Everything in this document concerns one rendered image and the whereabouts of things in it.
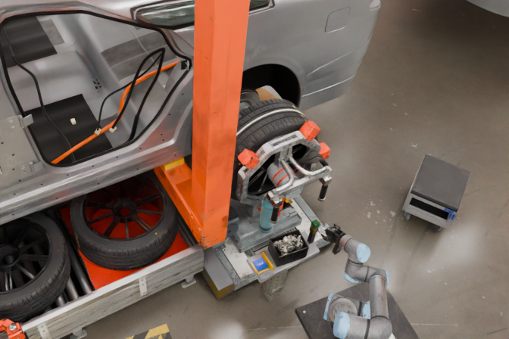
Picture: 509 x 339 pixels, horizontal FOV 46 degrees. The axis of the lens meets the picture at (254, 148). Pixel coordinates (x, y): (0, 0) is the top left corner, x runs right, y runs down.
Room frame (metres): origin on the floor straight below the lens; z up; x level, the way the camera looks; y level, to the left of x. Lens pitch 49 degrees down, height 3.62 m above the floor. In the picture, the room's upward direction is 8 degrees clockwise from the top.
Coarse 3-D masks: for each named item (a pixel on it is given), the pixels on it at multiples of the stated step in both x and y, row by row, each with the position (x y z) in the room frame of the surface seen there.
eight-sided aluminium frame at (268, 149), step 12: (300, 132) 2.38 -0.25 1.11; (264, 144) 2.25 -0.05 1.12; (276, 144) 2.28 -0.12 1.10; (288, 144) 2.27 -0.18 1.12; (312, 144) 2.39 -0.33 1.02; (264, 156) 2.19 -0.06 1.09; (312, 168) 2.41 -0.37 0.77; (240, 180) 2.15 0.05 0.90; (240, 192) 2.12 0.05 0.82; (252, 204) 2.16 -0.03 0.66
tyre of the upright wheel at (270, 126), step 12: (252, 108) 2.46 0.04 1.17; (264, 108) 2.46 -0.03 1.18; (276, 108) 2.49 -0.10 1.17; (288, 108) 2.52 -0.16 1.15; (240, 120) 2.38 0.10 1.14; (252, 120) 2.37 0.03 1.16; (264, 120) 2.37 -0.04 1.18; (276, 120) 2.39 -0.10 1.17; (288, 120) 2.40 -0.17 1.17; (300, 120) 2.45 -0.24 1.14; (240, 132) 2.31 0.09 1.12; (252, 132) 2.30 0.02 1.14; (264, 132) 2.29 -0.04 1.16; (276, 132) 2.32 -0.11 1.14; (288, 132) 2.38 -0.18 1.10; (240, 144) 2.25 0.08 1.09; (252, 144) 2.23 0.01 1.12; (264, 192) 2.32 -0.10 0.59
